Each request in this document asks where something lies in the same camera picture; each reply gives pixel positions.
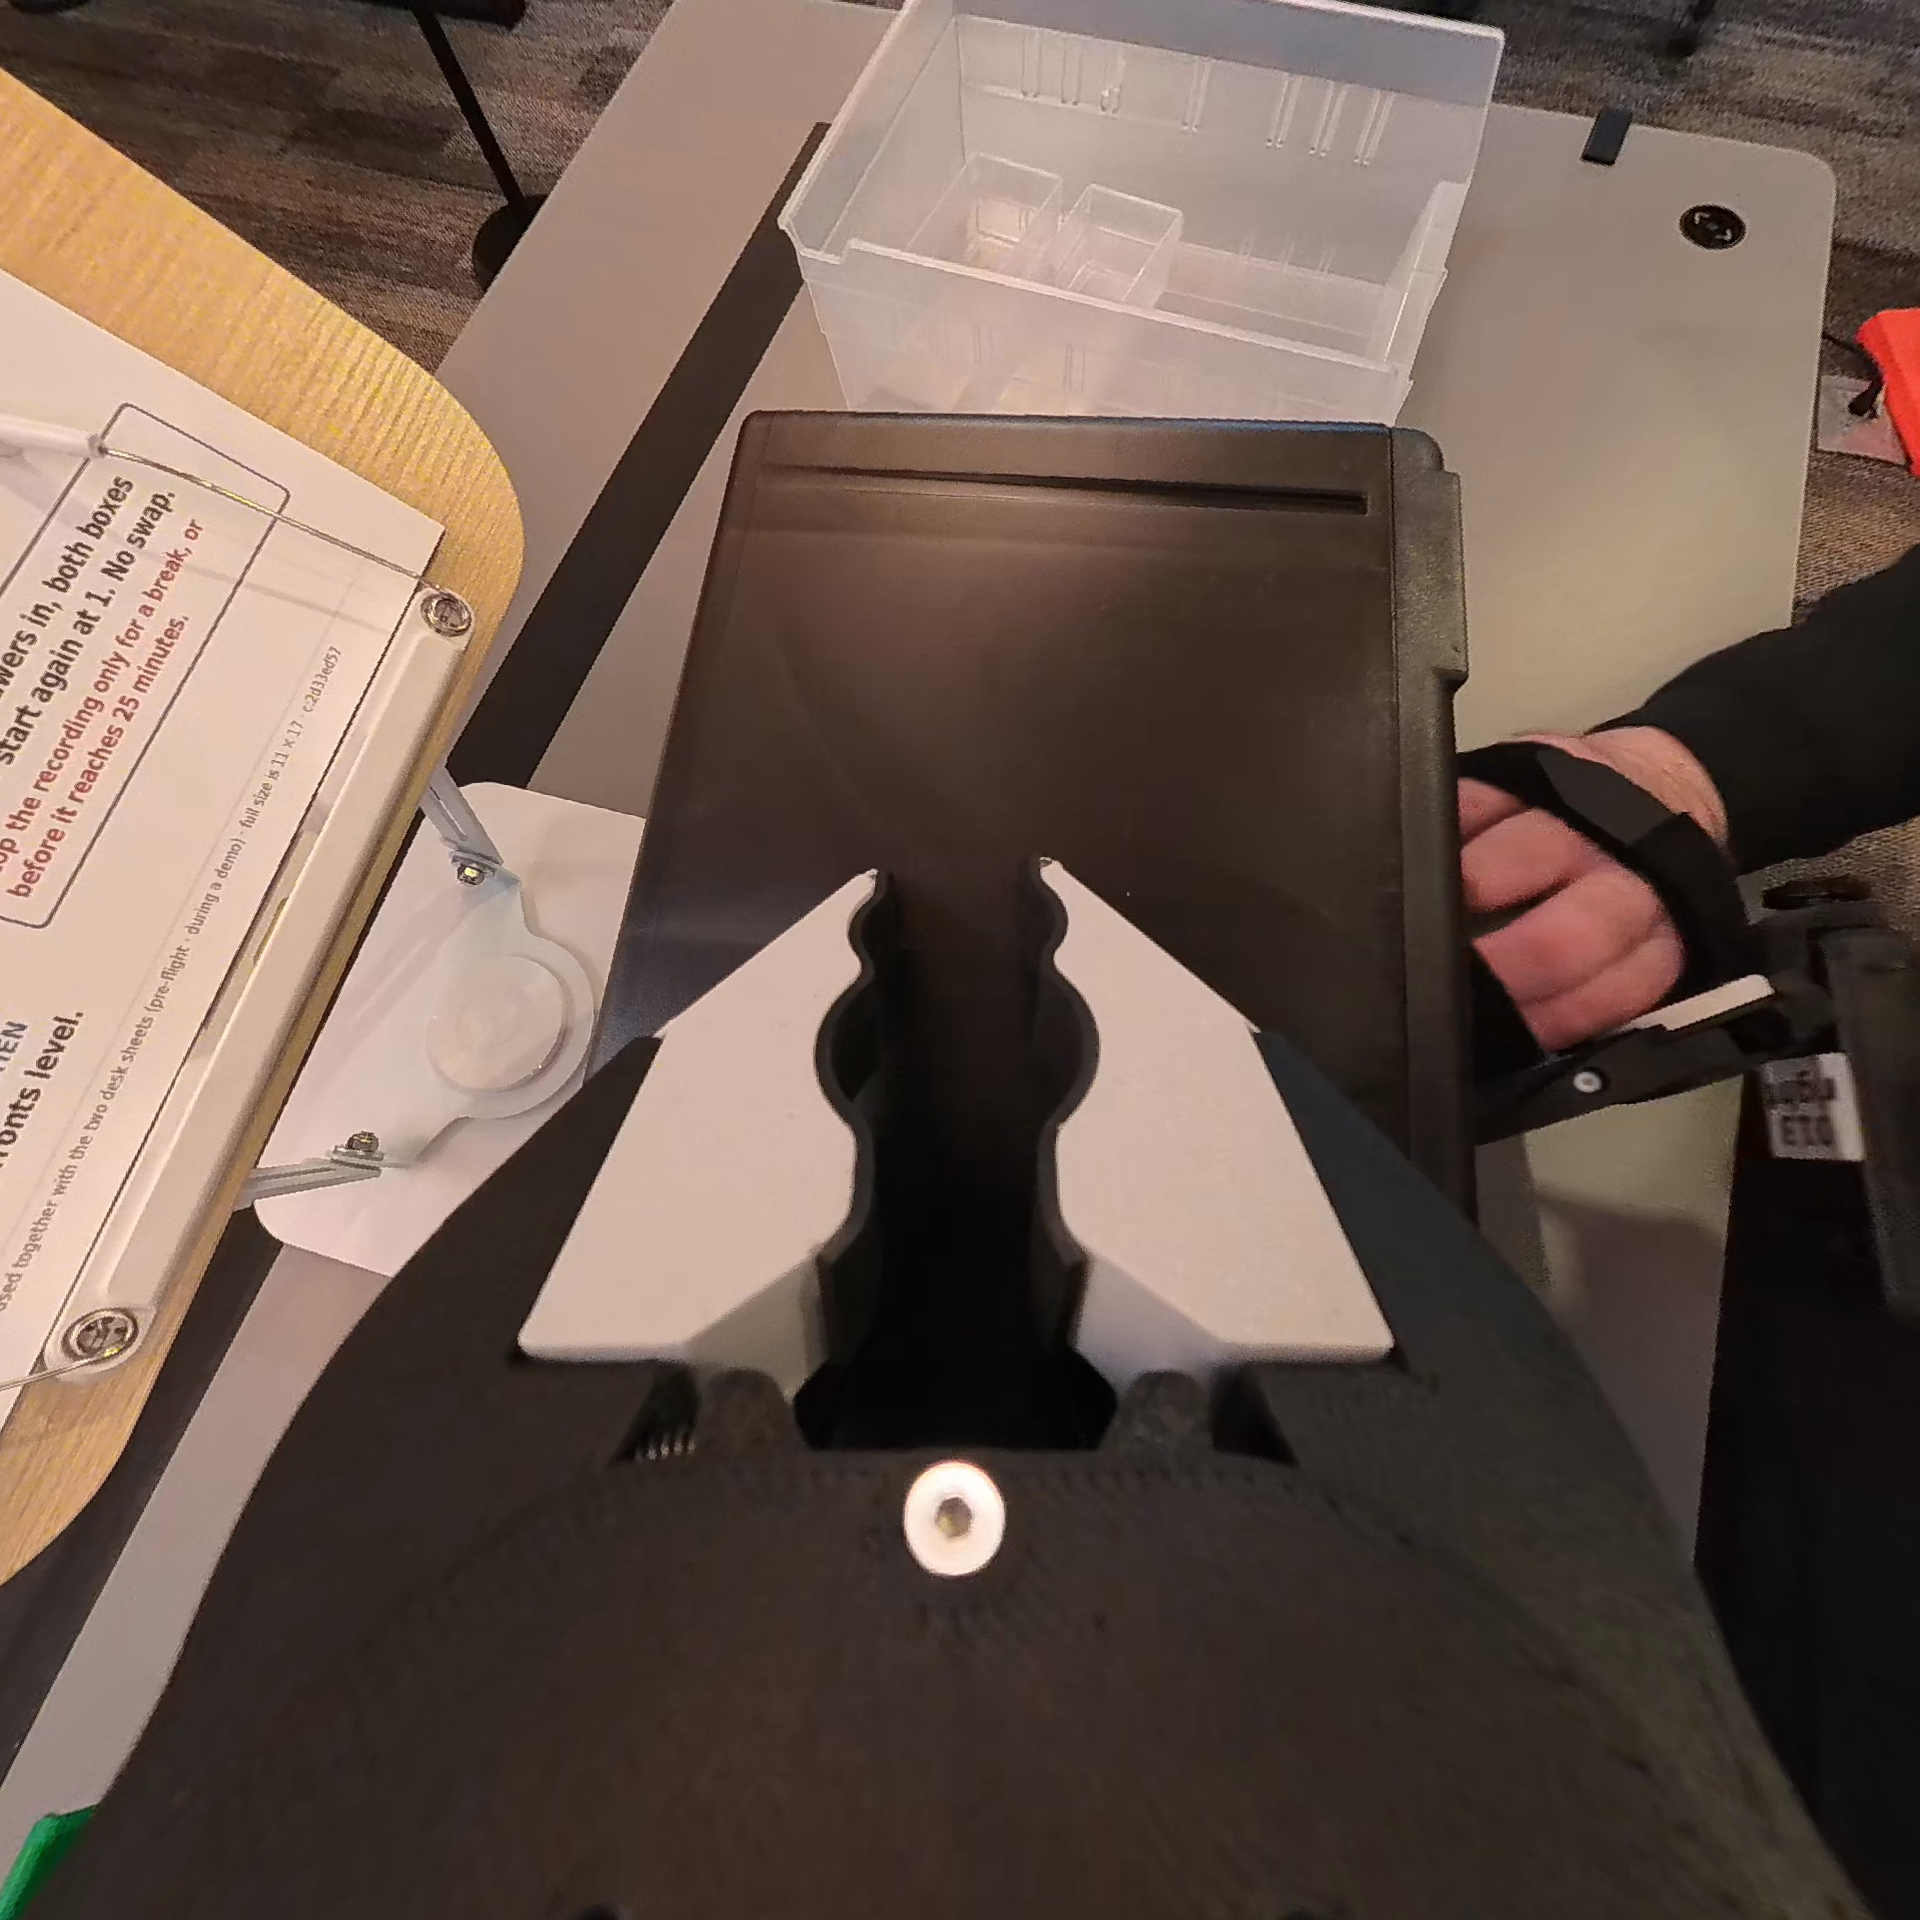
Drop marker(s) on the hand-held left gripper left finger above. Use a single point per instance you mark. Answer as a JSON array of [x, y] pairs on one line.
[[706, 1201]]

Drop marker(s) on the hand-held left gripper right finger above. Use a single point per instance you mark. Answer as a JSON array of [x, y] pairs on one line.
[[1215, 1201]]

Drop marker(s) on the black drawer cabinet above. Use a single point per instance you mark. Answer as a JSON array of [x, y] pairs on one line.
[[1051, 675]]

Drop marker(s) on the clear plastic drawer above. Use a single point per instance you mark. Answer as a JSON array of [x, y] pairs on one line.
[[985, 211], [1118, 246]]

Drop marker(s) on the large clear plastic bin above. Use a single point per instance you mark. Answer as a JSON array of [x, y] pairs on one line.
[[1350, 225]]

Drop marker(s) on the person's right forearm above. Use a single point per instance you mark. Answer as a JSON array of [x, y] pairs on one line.
[[1801, 705]]

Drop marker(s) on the person's right hand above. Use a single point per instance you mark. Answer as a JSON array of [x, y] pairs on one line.
[[1575, 930]]

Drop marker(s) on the clear acrylic sheet holder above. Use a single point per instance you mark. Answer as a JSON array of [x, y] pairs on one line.
[[300, 961]]

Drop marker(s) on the orange fabric object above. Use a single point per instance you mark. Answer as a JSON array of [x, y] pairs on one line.
[[1898, 374]]

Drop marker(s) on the small black clip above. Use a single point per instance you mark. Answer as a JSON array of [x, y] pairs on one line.
[[1609, 136]]

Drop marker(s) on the light wooden board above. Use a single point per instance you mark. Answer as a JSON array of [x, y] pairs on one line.
[[254, 300]]

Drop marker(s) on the black pole stand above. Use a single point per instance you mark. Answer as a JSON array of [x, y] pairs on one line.
[[494, 194]]

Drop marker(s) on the white printed instruction sheet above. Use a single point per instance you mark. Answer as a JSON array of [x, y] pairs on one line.
[[90, 374]]

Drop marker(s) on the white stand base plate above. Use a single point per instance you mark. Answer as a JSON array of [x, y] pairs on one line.
[[571, 854]]

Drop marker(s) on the small metal bracket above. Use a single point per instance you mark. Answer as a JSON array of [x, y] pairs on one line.
[[324, 1166], [470, 838]]

